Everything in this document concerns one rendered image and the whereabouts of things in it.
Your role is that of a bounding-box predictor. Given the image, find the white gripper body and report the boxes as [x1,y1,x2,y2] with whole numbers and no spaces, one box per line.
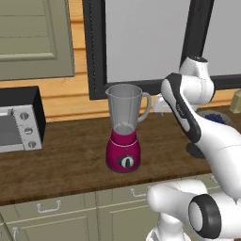
[152,93,173,114]

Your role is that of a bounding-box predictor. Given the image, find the magenta blender with clear jug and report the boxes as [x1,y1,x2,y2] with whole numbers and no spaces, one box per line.
[104,83,153,174]

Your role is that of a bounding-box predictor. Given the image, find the grey bowl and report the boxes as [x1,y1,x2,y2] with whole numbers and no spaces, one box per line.
[196,109,234,126]

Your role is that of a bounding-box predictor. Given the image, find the blue berries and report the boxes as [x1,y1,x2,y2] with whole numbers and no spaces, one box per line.
[204,113,226,124]

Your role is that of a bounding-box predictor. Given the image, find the black framed window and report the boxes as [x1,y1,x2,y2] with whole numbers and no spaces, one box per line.
[81,0,241,101]

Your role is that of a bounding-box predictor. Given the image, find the olive green box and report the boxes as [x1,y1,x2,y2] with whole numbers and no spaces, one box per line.
[229,88,241,114]

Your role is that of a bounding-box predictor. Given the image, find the olive drawer front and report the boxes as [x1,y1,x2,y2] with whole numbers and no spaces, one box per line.
[193,172,228,195]
[95,184,155,210]
[0,191,97,225]

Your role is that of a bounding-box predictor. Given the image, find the black and silver toaster oven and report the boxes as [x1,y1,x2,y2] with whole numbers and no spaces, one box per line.
[0,86,47,154]

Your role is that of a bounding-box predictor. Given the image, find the olive wall cupboard door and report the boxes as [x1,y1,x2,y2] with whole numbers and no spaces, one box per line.
[0,0,76,82]

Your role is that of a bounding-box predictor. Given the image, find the silver cupboard door handle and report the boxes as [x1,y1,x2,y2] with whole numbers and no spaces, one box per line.
[11,226,21,241]

